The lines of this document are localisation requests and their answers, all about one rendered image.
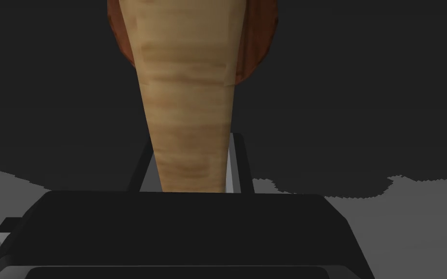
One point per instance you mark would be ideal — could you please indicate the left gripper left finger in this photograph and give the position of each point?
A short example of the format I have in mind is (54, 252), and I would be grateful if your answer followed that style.
(148, 175)

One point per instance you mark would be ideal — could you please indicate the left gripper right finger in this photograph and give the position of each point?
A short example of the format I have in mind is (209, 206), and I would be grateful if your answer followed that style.
(236, 170)

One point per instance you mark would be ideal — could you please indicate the tan and brown bread slice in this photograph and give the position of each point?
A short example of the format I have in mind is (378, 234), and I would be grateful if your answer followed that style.
(188, 97)

